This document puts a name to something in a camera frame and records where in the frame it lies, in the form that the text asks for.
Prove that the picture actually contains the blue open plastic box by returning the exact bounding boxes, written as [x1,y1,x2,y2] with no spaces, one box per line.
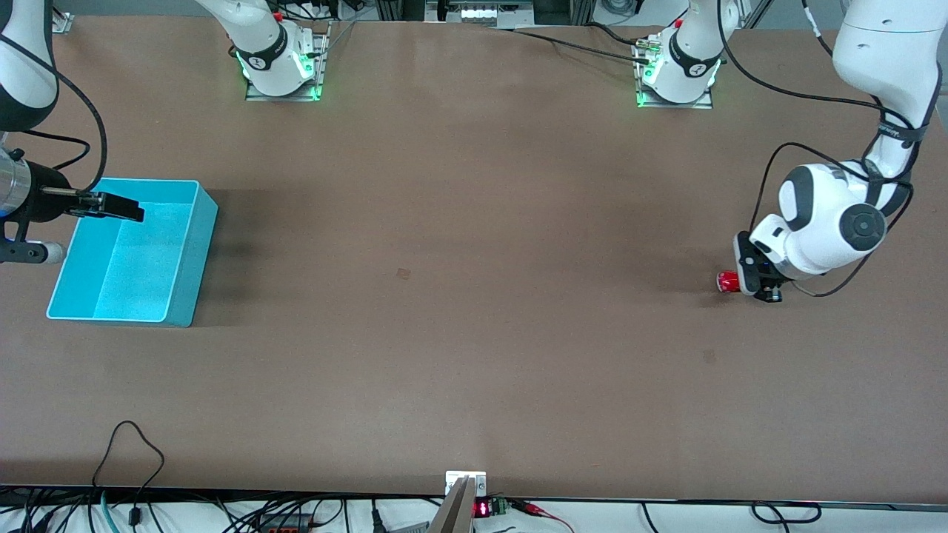
[46,176,220,328]

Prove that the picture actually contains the orange black power strip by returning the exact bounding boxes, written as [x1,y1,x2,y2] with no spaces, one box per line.
[252,512,316,532]

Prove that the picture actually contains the lit electronics unit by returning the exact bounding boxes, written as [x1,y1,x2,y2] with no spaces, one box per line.
[426,0,535,29]

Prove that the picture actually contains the short black right arm cable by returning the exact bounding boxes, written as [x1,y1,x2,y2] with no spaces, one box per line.
[6,130,91,172]

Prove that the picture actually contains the looped black left arm cable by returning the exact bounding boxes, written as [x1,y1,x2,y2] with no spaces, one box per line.
[748,141,916,298]

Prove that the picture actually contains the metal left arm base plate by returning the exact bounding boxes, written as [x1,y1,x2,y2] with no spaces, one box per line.
[634,37,714,110]

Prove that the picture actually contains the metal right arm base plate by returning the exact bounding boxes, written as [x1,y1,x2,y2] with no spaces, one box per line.
[244,21,331,102]

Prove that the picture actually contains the coiled black cable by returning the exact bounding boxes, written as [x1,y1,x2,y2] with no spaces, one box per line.
[750,501,823,525]

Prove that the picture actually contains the thick black table cable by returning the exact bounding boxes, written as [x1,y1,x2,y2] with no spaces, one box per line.
[485,24,656,58]

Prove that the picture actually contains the thin black cable loop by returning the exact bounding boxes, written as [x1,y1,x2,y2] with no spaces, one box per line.
[90,420,165,528]

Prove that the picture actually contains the red clip wires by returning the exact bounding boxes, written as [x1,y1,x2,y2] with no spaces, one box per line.
[510,500,577,532]

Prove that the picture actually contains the black metal frame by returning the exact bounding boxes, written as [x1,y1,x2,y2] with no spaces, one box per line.
[376,0,427,23]

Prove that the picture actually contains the white metal bracket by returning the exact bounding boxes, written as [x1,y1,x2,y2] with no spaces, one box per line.
[444,470,488,498]

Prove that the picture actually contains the grey camera mount pole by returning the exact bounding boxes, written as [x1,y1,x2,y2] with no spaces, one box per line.
[428,477,476,533]

